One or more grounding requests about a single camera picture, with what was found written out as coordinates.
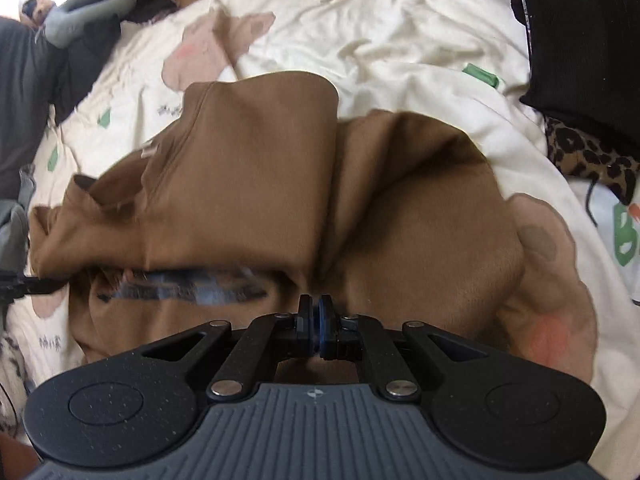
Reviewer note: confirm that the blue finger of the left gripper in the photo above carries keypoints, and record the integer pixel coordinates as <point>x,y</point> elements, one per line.
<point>15,286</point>

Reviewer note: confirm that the brown printed t-shirt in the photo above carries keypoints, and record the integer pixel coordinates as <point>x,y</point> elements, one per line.
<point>258,194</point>

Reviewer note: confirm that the black knit garment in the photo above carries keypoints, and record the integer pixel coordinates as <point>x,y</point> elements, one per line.
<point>584,65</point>

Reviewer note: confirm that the small brown plush toy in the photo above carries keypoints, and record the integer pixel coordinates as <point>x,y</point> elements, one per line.
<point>34,12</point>

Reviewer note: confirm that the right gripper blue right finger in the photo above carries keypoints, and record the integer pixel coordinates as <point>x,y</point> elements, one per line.
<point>398,365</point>

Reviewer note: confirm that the black clothes pile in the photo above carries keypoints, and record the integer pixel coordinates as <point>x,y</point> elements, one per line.
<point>87,55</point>

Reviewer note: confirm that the grey garment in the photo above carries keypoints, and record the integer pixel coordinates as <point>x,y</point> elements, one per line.
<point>14,224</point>

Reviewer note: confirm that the cream bear print duvet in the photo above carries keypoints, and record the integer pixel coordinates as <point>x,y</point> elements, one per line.
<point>464,62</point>

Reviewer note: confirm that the grey neck pillow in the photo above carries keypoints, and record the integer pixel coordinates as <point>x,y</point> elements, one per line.
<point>66,22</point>

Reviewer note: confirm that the dark grey pillow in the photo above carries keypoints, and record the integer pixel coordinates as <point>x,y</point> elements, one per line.
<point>29,70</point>

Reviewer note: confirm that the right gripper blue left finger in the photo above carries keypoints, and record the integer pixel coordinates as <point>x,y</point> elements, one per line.
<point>223,364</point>

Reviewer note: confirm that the leopard print cloth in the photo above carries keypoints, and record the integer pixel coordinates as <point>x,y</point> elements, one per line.
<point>577,154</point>

